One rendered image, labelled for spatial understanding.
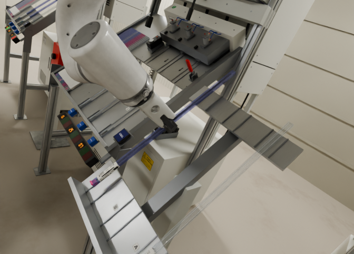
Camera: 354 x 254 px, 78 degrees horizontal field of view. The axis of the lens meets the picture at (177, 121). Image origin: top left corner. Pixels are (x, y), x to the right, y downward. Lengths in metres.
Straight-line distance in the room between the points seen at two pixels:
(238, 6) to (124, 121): 0.68
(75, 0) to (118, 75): 0.15
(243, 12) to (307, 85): 2.39
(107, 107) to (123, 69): 0.58
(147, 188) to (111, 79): 0.86
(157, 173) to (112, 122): 0.37
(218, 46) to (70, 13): 0.65
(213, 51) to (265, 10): 0.25
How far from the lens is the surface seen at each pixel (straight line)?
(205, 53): 0.96
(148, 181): 1.18
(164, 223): 0.72
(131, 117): 0.88
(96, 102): 1.03
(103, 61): 0.39
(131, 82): 0.43
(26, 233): 1.48
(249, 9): 1.05
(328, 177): 3.47
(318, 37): 3.39
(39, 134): 2.11
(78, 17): 0.49
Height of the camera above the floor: 1.20
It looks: 23 degrees down
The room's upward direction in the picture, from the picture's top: 23 degrees clockwise
